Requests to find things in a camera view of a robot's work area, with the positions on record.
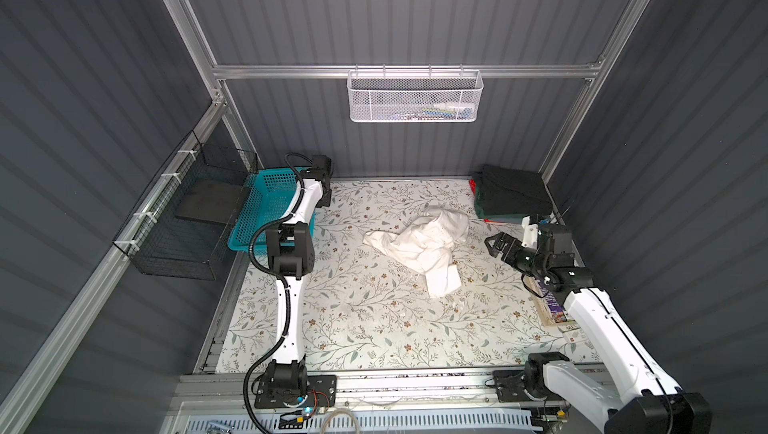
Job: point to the purple printed book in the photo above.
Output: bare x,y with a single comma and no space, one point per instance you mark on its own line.
552,314

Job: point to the folded dark t shirt stack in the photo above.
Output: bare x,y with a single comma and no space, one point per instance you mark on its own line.
509,195

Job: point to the black wire wall basket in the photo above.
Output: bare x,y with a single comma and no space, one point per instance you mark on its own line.
181,227

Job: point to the white mesh wall basket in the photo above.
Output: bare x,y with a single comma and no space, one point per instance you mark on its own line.
371,99

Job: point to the white t shirt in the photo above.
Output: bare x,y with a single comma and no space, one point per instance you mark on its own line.
425,246

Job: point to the black pad in wire basket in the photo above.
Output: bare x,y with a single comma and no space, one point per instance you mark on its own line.
212,202

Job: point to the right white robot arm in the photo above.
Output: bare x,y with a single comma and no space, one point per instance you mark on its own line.
644,398

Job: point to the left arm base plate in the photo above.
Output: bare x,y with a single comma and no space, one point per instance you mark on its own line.
314,391

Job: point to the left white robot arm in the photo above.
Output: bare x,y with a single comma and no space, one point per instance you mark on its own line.
291,256

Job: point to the teal plastic laundry basket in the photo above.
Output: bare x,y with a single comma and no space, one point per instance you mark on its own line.
271,192

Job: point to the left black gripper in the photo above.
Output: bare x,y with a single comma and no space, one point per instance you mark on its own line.
323,202

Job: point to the white vented cable duct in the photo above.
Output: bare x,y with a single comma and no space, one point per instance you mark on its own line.
472,420

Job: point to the aluminium frame rail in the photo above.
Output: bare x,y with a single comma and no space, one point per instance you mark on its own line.
306,72

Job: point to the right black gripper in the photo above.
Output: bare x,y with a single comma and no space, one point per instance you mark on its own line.
500,244

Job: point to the items in mesh basket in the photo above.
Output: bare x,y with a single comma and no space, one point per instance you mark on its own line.
448,111

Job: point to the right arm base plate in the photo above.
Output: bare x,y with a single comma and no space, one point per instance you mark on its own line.
518,386

